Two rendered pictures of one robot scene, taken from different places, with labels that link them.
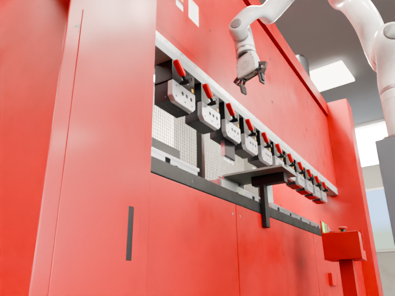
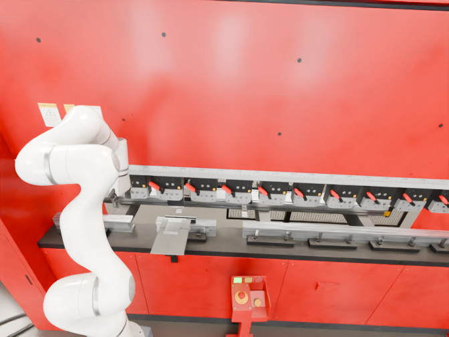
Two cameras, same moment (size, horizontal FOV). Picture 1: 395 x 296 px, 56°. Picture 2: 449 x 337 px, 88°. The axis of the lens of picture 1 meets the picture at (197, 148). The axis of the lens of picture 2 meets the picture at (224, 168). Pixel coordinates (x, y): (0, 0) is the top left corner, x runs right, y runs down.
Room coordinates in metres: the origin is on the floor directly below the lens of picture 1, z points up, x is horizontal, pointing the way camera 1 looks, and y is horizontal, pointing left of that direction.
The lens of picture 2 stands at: (1.26, -1.23, 2.05)
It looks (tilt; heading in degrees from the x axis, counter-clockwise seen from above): 31 degrees down; 58
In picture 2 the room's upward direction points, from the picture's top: 3 degrees clockwise
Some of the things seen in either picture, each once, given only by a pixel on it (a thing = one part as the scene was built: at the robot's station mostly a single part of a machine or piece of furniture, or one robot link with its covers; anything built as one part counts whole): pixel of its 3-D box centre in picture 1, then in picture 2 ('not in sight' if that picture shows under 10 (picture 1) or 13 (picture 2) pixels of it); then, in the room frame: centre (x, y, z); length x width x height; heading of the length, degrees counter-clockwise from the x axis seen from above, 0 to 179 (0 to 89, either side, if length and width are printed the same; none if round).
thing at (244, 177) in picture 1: (260, 175); (172, 235); (1.52, -0.27, 1.00); 0.26 x 0.18 x 0.01; 58
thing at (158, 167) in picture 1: (290, 229); (275, 243); (2.13, -0.52, 0.85); 3.00 x 0.21 x 0.04; 148
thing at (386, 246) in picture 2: not in sight; (393, 247); (2.76, -0.93, 0.89); 0.30 x 0.05 x 0.03; 148
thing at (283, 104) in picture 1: (270, 93); (303, 108); (2.15, -0.49, 1.74); 3.00 x 0.08 x 0.80; 148
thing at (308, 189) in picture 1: (303, 181); (375, 194); (2.60, -0.77, 1.26); 0.15 x 0.09 x 0.17; 148
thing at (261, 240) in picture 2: not in sight; (270, 241); (2.08, -0.51, 0.89); 0.30 x 0.05 x 0.03; 148
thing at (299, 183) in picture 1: (294, 174); (341, 192); (2.43, -0.66, 1.26); 0.15 x 0.09 x 0.17; 148
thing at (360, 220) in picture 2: not in sight; (351, 210); (2.95, -0.53, 0.81); 0.64 x 0.08 x 0.14; 58
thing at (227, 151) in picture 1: (228, 152); (176, 202); (1.60, -0.14, 1.13); 0.10 x 0.02 x 0.10; 148
